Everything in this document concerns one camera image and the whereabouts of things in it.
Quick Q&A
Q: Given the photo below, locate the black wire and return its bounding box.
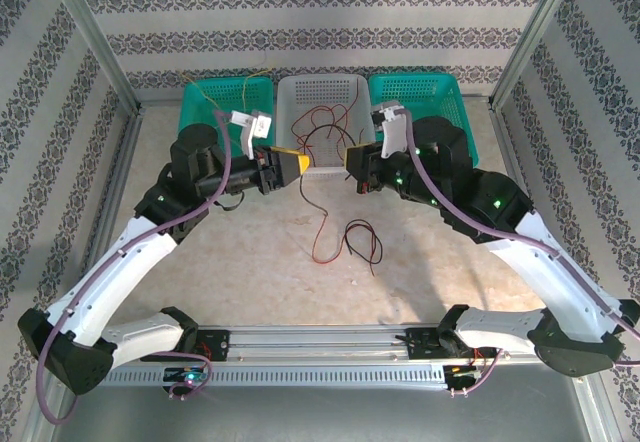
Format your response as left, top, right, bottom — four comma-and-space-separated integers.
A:
302, 124, 365, 151
346, 225, 385, 277

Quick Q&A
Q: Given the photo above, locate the yellow wire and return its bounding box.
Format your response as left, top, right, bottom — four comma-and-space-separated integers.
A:
241, 66, 274, 104
183, 78, 212, 102

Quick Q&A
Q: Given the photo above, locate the teal plastic basket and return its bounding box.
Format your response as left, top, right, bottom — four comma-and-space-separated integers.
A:
368, 72, 482, 163
178, 76, 276, 148

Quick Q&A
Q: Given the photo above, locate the white plastic basket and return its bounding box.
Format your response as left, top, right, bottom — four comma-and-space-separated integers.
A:
275, 74, 376, 179

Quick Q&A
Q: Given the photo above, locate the grey metal sheet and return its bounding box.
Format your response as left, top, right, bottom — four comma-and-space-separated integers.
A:
49, 385, 601, 442

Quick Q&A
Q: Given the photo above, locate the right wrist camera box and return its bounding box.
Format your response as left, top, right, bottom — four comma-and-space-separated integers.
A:
369, 100, 417, 159

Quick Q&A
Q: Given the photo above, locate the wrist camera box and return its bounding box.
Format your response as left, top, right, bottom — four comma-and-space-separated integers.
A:
230, 109, 274, 158
369, 100, 417, 159

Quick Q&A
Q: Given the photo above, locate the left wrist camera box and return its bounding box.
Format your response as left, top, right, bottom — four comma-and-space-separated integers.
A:
230, 109, 274, 158

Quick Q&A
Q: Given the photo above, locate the aluminium side rail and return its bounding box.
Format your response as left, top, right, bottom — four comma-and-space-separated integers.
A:
487, 96, 576, 283
69, 104, 146, 328

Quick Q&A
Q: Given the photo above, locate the aluminium frame post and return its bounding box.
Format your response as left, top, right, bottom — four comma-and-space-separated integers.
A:
38, 0, 146, 113
488, 0, 585, 109

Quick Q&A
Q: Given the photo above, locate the aluminium mounting rail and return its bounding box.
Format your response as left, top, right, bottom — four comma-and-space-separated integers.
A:
47, 324, 594, 364

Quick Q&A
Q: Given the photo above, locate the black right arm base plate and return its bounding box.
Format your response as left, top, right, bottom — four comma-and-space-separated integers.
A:
405, 327, 499, 362

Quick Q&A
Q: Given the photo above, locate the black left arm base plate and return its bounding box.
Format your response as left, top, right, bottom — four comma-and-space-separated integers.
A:
141, 329, 231, 362

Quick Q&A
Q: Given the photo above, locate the slotted grey cable duct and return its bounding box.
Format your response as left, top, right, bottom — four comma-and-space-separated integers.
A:
67, 365, 449, 388

